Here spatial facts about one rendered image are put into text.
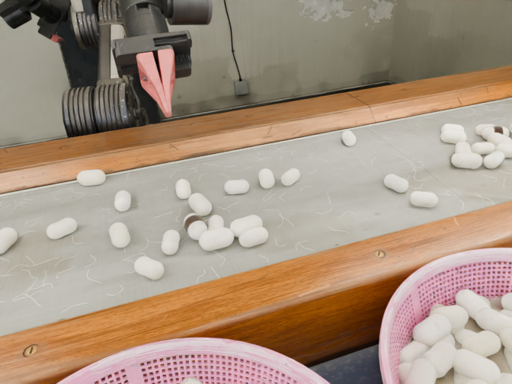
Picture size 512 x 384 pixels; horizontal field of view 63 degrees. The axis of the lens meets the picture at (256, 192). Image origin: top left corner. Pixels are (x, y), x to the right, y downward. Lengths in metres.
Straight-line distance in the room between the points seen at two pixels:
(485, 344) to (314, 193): 0.26
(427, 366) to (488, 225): 0.18
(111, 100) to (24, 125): 1.83
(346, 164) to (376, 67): 2.56
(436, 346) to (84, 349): 0.27
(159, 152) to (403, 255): 0.40
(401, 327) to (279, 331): 0.10
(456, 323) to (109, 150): 0.51
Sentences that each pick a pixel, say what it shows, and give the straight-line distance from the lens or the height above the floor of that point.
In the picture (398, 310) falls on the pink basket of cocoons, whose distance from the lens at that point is 0.37.
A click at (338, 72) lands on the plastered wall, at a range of 3.00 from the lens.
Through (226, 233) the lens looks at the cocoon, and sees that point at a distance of 0.44.
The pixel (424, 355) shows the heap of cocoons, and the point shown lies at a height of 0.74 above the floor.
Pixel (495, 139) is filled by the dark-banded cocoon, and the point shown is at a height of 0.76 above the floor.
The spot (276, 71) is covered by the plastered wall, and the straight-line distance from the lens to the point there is 2.79.
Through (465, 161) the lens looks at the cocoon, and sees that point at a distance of 0.63.
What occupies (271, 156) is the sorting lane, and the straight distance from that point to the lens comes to 0.64.
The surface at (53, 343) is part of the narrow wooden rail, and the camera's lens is 0.38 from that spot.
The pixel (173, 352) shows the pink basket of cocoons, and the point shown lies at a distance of 0.34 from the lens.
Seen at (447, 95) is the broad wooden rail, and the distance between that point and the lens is 0.87.
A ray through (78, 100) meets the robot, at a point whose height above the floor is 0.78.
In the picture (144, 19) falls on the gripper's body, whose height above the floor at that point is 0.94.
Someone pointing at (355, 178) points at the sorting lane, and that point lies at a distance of 0.58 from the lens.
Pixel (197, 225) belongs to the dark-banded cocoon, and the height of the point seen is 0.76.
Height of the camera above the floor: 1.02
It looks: 31 degrees down
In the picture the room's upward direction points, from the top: 4 degrees counter-clockwise
